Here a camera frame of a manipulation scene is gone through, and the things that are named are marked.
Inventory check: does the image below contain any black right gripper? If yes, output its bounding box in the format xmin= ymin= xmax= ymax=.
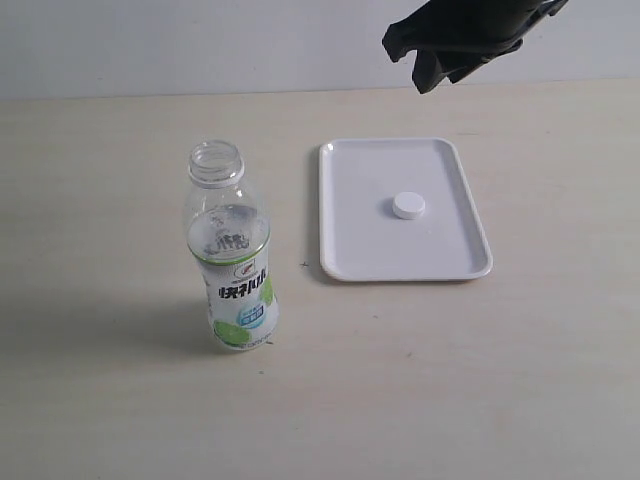
xmin=382 ymin=0 xmax=566 ymax=94

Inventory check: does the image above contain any white bottle cap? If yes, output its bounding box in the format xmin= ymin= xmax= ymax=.
xmin=392 ymin=191 xmax=426 ymax=220

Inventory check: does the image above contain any clear plastic drink bottle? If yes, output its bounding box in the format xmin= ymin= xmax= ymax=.
xmin=183 ymin=140 xmax=279 ymax=351

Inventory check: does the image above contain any white rectangular tray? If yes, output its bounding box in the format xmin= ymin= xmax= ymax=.
xmin=318 ymin=138 xmax=493 ymax=282

